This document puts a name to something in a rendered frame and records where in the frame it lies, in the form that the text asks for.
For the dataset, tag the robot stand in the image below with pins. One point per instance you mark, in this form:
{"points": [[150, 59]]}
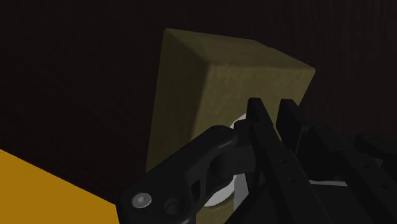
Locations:
{"points": [[217, 77]]}

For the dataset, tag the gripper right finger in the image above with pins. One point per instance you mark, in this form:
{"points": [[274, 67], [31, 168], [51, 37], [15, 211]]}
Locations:
{"points": [[335, 155]]}

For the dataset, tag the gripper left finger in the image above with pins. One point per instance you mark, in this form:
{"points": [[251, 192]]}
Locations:
{"points": [[173, 183]]}

